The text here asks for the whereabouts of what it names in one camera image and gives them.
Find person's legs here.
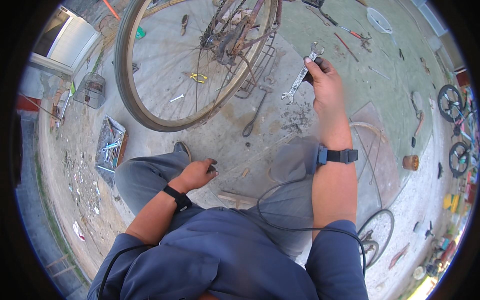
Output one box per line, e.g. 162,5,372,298
114,136,324,260

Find wooden slat piece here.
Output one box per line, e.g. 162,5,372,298
217,191,260,210

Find black bicycle wheel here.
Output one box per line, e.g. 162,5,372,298
356,209,395,269

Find rusty tin can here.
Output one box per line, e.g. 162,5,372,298
402,155,420,172

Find rusty bicycle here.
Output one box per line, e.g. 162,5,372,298
113,0,325,133

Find heap of clutter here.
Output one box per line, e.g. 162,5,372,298
410,187,474,286

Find grey metal rod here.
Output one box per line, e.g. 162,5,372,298
368,66,391,81

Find red thin rod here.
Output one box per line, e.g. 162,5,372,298
334,32,360,63

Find tray of tools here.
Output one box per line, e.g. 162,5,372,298
94,114,129,189

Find wooden handled tool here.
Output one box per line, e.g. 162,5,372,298
410,91,427,138

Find orange rod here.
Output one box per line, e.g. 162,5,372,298
102,0,121,21

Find person's right hand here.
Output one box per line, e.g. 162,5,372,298
303,56,348,123

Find white plastic bowl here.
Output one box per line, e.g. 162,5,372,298
366,7,394,35

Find black hooked metal rod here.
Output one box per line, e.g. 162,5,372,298
242,87,273,138

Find rust coloured strip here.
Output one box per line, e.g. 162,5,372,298
388,242,411,271

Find black handled tool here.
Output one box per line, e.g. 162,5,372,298
319,8,340,27

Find small colourful bicycle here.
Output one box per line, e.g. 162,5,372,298
437,84,479,179

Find wire cage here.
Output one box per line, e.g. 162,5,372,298
73,72,107,110

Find person's body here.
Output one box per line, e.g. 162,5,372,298
87,206,370,300

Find black wrist band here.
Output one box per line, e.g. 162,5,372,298
317,144,359,166
162,185,193,214

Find white shutter door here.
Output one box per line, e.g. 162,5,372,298
29,5,100,76

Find wooden frame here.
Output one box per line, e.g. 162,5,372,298
45,253,77,279

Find person's left hand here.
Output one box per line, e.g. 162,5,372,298
169,158,220,194

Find yellow handled pliers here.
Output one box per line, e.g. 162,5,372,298
182,71,208,85

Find bare wheel rim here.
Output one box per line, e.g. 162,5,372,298
349,121,389,144

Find black cable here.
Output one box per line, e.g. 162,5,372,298
256,174,367,278
97,244,158,300

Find white scrap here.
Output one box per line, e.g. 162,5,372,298
72,220,86,242

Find red handled screwdriver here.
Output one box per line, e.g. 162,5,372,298
339,25,372,41

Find silver open-end wrench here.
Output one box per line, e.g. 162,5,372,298
281,41,325,106

